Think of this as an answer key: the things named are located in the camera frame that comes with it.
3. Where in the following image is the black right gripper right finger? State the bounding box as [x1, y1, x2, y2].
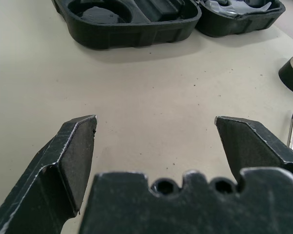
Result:
[214, 116, 293, 186]

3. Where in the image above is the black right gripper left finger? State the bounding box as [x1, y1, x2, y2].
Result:
[0, 114, 99, 234]

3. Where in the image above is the black electrical tape roll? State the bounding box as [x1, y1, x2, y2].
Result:
[278, 55, 293, 94]

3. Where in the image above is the black tool case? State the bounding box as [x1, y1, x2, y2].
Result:
[51, 0, 286, 51]

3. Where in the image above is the hammer with steel head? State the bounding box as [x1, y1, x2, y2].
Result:
[205, 0, 269, 17]

